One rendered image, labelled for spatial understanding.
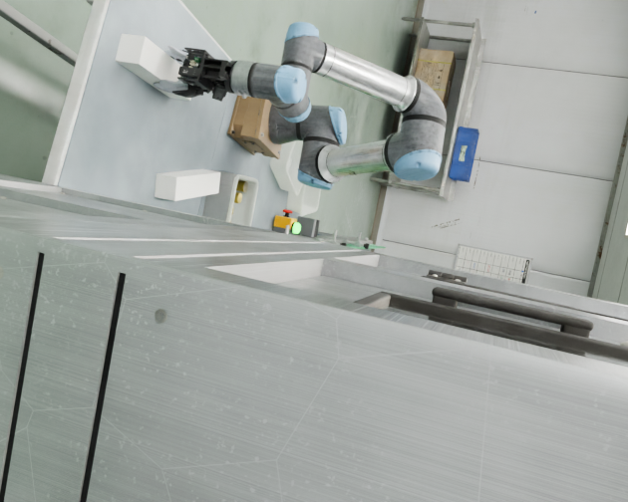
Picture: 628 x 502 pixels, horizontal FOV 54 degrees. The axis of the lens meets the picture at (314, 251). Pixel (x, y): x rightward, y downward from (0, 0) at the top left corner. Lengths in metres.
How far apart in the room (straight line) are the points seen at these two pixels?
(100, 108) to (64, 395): 1.05
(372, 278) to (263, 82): 0.76
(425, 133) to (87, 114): 0.81
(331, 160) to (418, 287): 1.21
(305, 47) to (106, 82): 0.45
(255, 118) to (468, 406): 1.66
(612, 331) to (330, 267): 0.29
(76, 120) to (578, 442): 1.19
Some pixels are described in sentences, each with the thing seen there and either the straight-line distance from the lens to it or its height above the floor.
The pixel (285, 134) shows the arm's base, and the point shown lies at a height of 0.90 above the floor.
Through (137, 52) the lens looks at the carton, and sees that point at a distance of 1.43.
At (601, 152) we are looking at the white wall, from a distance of 8.00.
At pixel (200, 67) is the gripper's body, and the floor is 0.93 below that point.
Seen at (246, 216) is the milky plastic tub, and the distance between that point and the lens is 2.00.
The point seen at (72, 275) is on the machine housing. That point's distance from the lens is 0.42.
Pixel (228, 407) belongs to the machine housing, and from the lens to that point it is 0.37.
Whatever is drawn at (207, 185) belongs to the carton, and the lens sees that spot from 1.75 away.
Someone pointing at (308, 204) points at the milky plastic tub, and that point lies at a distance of 2.71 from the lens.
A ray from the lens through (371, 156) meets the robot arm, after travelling 1.72.
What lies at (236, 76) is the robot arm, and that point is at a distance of 1.38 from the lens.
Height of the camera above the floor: 1.62
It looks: 17 degrees down
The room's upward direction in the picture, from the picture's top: 102 degrees clockwise
